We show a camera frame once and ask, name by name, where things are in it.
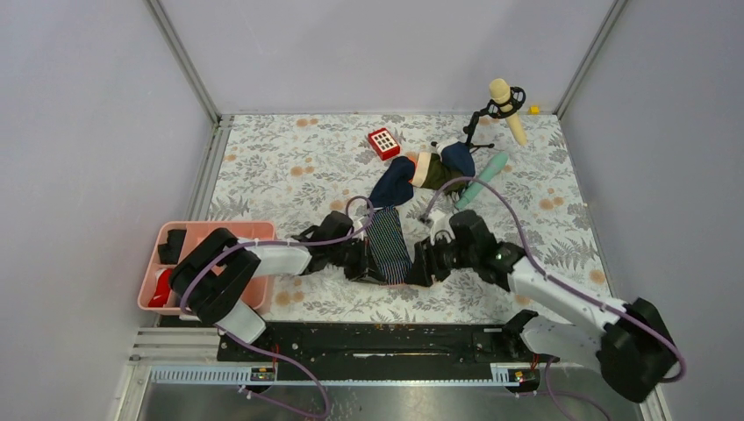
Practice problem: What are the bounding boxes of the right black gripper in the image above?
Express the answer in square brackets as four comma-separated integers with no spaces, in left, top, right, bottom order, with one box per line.
[404,232,477,289]

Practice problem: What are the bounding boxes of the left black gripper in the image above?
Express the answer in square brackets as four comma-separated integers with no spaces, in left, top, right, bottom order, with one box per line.
[328,236,386,285]

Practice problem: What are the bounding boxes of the navy striped underwear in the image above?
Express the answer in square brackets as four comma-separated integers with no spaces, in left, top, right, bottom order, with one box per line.
[366,207,412,285]

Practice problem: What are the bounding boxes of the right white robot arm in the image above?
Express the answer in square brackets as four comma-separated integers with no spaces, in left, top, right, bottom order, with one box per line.
[407,210,680,403]

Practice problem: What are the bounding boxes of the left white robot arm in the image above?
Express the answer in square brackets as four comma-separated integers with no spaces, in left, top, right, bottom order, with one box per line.
[168,211,387,360]

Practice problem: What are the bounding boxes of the solid navy blue garment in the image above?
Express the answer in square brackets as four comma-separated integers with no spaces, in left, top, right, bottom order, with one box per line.
[368,139,476,209]

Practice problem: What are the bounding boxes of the olive and beige garment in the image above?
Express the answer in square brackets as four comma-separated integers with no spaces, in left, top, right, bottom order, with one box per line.
[410,152,464,190]

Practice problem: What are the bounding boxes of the mint green tube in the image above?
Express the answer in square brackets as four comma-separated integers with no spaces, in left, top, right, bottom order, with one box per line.
[454,152,509,211]

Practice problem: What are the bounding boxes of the floral table mat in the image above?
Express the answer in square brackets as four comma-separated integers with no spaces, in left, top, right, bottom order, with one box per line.
[209,114,611,324]

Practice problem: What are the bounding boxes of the red grid box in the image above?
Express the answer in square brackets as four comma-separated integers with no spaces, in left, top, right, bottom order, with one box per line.
[367,128,401,161]

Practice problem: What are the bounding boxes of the pink compartment tray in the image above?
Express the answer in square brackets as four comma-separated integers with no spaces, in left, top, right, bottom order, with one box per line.
[137,220,278,318]

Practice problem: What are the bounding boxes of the beige microphone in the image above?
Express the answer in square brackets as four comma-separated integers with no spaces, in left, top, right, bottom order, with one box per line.
[489,78,527,146]

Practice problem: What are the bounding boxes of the black item in tray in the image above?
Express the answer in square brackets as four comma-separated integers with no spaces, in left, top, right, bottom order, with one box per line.
[156,229,187,265]

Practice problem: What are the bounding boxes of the red item in tray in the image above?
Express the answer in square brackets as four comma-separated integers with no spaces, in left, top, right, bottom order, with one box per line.
[147,268,173,308]

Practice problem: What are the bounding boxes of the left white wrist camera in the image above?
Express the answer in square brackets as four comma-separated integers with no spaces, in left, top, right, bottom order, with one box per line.
[353,217,373,238]

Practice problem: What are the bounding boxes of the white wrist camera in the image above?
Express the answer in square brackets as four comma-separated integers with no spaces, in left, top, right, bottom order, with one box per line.
[353,217,373,238]
[426,210,454,243]

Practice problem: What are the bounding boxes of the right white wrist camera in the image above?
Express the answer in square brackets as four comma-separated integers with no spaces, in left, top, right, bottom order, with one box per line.
[426,210,454,243]

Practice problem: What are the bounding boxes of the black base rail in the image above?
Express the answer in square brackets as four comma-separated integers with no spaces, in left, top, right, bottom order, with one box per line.
[217,321,549,385]

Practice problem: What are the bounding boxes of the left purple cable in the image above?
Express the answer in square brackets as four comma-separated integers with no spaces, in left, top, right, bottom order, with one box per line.
[178,196,376,421]

